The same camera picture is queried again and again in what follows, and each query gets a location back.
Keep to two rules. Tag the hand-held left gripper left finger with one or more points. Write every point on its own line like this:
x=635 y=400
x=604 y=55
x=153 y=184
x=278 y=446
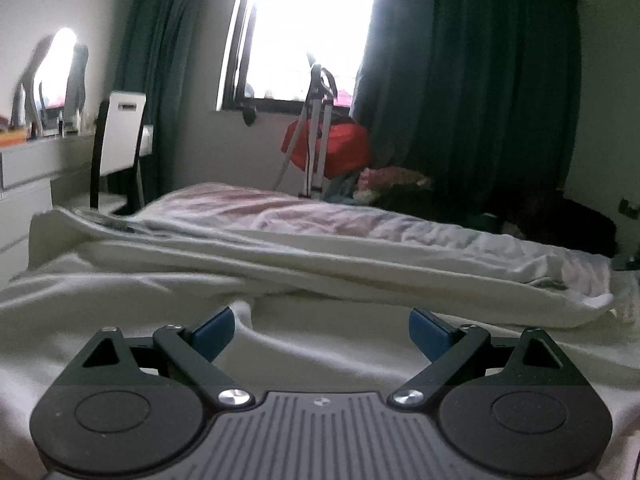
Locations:
x=216 y=332

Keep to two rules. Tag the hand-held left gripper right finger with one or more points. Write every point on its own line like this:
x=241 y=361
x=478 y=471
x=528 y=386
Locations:
x=427 y=334

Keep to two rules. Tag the pile of dark clothes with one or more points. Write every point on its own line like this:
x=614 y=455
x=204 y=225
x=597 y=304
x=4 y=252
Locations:
x=525 y=215

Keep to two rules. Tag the pink and white bed blanket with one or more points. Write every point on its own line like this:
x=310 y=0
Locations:
x=300 y=210

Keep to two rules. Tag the pink cloth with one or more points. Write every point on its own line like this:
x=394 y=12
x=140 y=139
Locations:
x=380 y=180

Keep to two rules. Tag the red bag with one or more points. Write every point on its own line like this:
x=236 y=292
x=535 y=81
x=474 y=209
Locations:
x=345 y=147

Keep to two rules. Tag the black object on window sill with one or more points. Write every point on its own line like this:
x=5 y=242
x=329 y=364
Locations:
x=248 y=115

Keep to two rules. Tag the garment steamer stand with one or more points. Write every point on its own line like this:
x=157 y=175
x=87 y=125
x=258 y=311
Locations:
x=317 y=125

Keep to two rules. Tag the white dressing table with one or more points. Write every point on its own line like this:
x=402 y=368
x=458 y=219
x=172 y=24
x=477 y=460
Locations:
x=35 y=175

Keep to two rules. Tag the wide dark green curtain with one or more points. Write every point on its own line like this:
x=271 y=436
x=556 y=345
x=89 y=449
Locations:
x=470 y=75

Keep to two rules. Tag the narrow dark green curtain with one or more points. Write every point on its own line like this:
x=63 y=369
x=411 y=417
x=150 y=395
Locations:
x=170 y=70

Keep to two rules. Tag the orange box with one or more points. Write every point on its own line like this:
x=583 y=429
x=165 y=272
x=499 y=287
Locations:
x=11 y=136

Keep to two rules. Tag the wavy vanity mirror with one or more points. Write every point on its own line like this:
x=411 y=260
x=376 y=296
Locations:
x=60 y=70

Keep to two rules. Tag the dark framed window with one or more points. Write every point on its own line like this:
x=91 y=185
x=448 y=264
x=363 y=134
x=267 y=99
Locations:
x=310 y=30

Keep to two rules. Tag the white chair with black frame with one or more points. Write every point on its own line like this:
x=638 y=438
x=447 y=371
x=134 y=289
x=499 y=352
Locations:
x=120 y=132

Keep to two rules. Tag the dark wall socket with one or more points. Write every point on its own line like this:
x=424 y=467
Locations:
x=629 y=207

